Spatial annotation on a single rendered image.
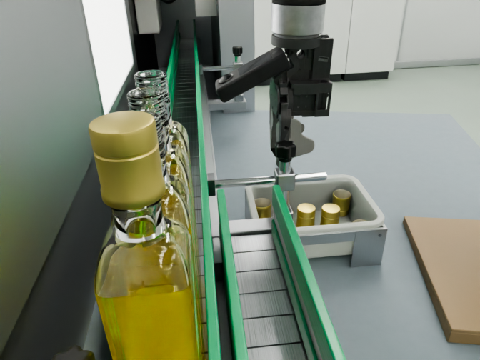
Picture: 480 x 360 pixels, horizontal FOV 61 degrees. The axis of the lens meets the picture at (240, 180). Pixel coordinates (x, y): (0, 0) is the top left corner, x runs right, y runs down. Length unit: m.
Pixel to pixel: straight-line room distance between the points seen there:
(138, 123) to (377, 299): 0.56
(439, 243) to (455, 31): 4.73
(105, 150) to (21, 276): 0.21
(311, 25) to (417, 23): 4.63
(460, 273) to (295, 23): 0.47
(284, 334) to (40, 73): 0.37
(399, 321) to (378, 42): 4.01
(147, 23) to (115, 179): 1.27
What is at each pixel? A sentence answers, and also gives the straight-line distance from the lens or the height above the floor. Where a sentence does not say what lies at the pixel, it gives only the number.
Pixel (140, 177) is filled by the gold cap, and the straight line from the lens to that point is 0.22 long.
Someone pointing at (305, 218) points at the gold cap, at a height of 0.80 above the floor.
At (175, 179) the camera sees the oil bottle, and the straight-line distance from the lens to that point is 0.31.
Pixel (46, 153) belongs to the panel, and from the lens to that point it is 0.46.
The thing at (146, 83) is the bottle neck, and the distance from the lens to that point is 0.38.
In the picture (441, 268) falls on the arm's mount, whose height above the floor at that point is 0.77.
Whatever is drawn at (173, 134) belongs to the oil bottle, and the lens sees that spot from 0.39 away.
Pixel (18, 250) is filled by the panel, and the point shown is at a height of 1.02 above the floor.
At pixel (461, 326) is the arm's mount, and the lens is 0.67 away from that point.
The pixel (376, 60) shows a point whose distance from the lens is 4.59.
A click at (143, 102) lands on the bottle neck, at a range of 0.32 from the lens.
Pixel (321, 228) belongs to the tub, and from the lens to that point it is 0.68.
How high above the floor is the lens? 1.24
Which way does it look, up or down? 29 degrees down
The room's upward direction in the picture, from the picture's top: 2 degrees counter-clockwise
